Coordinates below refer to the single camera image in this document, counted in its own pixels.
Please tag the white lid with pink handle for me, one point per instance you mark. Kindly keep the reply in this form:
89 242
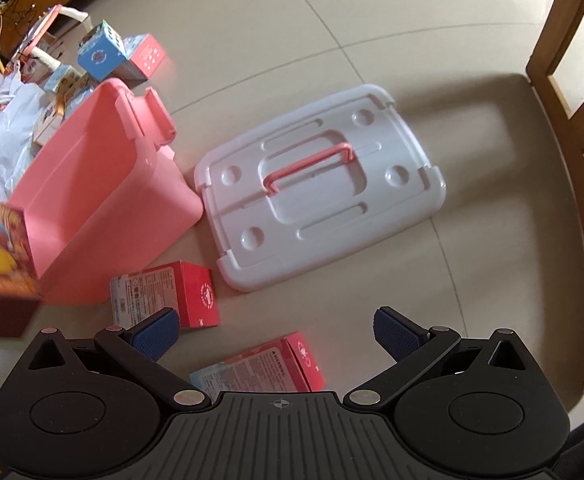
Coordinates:
315 185

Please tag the pink plastic storage bin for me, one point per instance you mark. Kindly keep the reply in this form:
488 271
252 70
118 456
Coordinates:
104 196

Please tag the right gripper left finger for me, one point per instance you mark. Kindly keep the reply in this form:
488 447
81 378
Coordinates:
135 353

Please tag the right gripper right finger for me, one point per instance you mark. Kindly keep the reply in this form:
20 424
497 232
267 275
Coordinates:
415 350

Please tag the white plastic bag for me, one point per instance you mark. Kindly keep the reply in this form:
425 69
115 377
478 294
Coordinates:
21 103

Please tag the blue cube box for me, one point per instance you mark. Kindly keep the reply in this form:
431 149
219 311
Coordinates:
101 51

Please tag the red box with white label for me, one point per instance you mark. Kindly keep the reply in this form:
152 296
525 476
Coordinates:
184 287

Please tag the pink box with cloud print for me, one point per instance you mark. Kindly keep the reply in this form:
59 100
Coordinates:
285 364

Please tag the pink dotted cube box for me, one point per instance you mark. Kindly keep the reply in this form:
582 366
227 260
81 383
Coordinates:
143 54

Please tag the dark red cartoon box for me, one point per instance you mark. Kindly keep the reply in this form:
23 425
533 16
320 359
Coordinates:
20 294

